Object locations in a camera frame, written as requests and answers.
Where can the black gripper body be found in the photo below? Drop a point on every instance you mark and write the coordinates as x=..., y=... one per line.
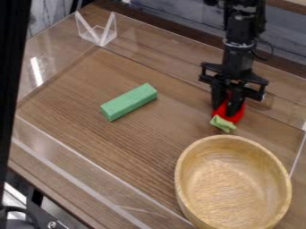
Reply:
x=236, y=79

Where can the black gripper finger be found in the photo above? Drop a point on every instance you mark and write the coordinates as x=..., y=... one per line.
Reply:
x=218, y=93
x=236, y=102

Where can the red plush strawberry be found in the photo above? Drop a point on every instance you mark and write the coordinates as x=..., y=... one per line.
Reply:
x=222, y=121

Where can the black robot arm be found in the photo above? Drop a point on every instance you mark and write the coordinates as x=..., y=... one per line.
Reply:
x=244, y=25

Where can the green rectangular block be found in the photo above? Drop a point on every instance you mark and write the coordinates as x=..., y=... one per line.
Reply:
x=129, y=101

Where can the wooden bowl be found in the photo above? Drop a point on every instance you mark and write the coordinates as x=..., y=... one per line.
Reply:
x=232, y=184

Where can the clear acrylic enclosure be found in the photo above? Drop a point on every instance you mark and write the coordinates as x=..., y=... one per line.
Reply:
x=109, y=170

